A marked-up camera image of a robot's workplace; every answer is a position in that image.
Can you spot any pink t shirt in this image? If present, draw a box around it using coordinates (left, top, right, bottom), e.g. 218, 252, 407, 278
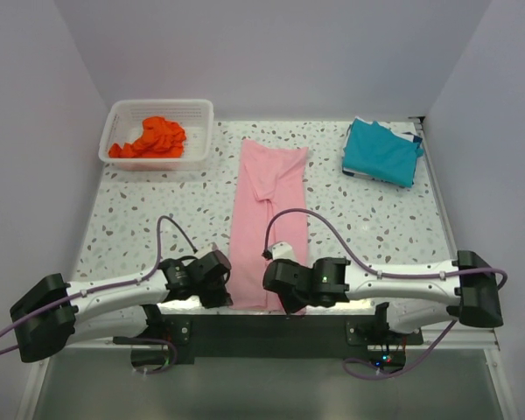
227, 139, 308, 312

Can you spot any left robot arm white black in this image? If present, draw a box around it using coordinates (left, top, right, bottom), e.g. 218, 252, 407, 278
10, 248, 232, 363

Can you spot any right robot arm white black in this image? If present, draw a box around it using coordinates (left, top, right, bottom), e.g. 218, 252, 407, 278
262, 242, 506, 344

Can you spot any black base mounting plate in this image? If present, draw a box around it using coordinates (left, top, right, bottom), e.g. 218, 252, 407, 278
136, 314, 424, 364

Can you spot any orange t shirt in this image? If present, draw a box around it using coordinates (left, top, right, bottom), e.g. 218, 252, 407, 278
108, 116, 186, 158

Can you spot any folded teal t shirt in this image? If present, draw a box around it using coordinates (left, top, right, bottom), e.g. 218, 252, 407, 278
341, 118, 424, 188

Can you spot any white plastic basket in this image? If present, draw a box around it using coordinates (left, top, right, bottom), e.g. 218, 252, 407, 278
98, 99, 214, 172

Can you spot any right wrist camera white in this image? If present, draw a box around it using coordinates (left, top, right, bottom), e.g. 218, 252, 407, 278
262, 241, 298, 263

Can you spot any aluminium frame rail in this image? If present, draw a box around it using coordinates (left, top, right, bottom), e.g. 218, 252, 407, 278
409, 116, 517, 419

